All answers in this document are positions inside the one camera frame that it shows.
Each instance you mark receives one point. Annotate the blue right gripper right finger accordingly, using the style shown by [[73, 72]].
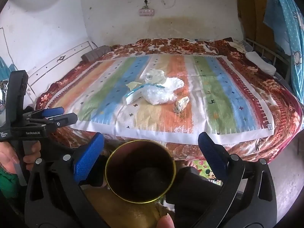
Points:
[[215, 154]]

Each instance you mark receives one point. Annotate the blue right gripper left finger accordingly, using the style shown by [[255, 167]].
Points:
[[86, 156]]

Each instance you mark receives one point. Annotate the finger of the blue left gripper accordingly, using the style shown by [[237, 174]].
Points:
[[45, 113]]

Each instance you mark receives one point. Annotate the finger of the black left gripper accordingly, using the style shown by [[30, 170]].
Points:
[[61, 121]]

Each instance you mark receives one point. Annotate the small paper wad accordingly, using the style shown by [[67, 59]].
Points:
[[181, 104]]

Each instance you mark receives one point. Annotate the blue white mask packet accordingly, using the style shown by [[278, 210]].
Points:
[[136, 93]]

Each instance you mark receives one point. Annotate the white plastic bag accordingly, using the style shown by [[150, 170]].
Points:
[[173, 83]]

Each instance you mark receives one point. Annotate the clear plastic bag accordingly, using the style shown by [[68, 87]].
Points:
[[158, 96]]

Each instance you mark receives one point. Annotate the white printed wrapper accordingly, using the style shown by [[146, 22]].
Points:
[[154, 76]]

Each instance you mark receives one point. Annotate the pale yellow wrapper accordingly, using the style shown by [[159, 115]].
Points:
[[133, 85]]

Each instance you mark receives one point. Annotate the dark round trash can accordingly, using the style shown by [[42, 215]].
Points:
[[140, 171]]

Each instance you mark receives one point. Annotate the person's left hand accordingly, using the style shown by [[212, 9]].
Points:
[[9, 158]]

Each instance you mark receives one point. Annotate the white headboard panel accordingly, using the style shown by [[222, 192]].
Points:
[[41, 77]]

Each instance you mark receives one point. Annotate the grey folded cloth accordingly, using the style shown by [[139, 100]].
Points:
[[96, 53]]

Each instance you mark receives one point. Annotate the striped colourful bed mat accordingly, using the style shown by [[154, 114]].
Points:
[[222, 102]]

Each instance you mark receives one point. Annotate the white rolled towel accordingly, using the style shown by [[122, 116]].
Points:
[[260, 63]]

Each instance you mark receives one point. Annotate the blue dotted curtain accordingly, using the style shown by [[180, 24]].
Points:
[[286, 20]]

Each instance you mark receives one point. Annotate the metal bed frame rail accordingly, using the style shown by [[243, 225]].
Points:
[[280, 61]]

